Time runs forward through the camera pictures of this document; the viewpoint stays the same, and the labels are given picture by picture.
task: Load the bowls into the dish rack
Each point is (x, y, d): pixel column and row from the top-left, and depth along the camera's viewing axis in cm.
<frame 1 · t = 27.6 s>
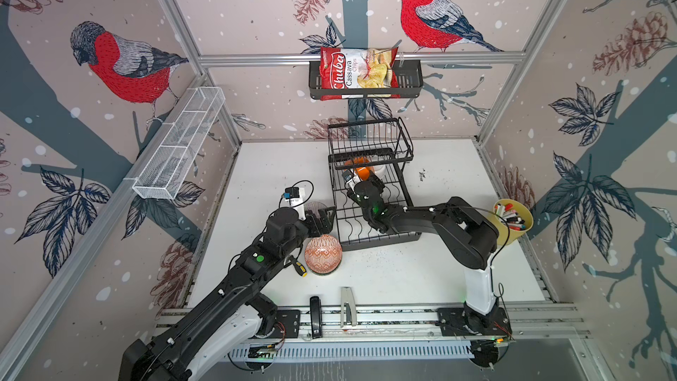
left hand: (325, 211, 75), fingers open
right hand: (360, 182, 94), fingers open
red patterned ceramic bowl: (323, 254, 85), point 4 cm above the table
yellow marker cup: (513, 220, 85), point 11 cm above the table
yellow black screwdriver: (298, 267, 85), on the table
grey metal bracket: (346, 296, 79), point 2 cm above the table

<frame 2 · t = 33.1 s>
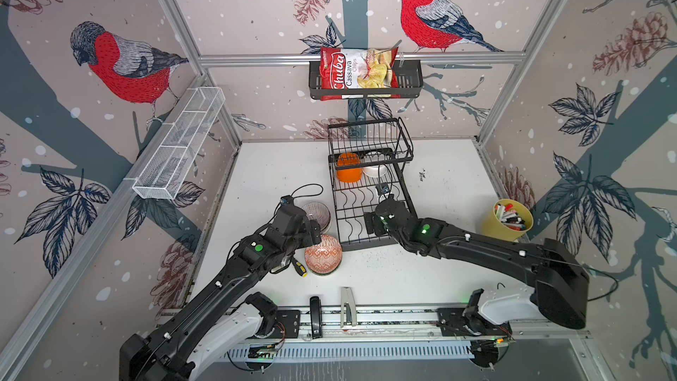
left hand: (309, 230, 77), fingers open
right hand: (372, 215, 82), fingers open
the named things where they were.

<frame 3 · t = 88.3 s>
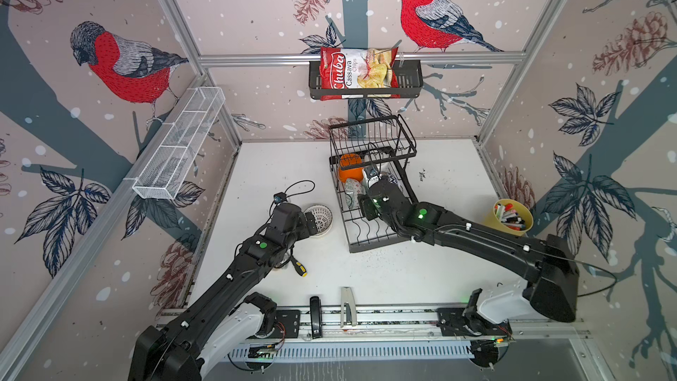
left hand: (302, 220, 81), fingers open
right hand: (361, 197, 78), fingers open
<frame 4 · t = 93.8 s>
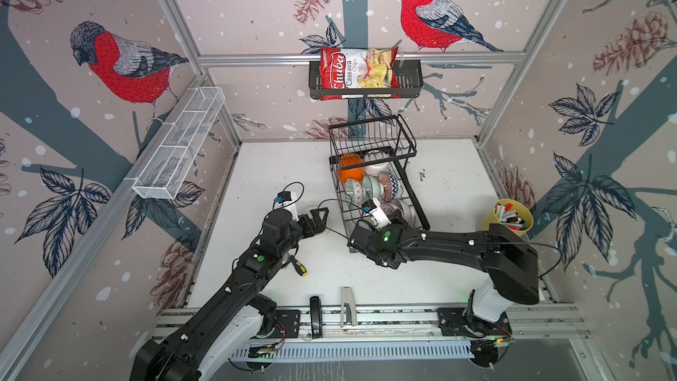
left hand: (318, 213, 78), fingers open
right hand: (394, 219, 81), fingers closed
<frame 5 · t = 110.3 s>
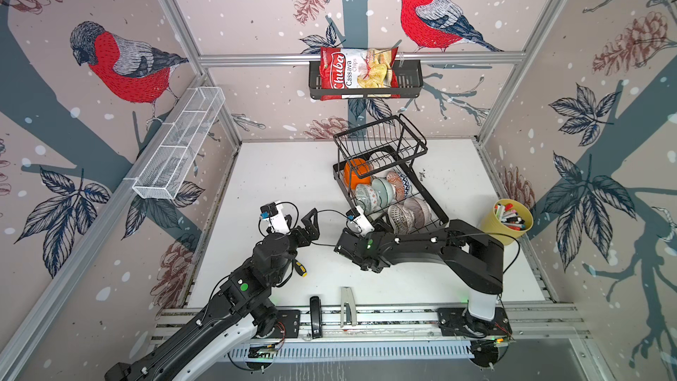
left hand: (305, 214, 72), fingers open
right hand: (378, 225, 86), fingers open
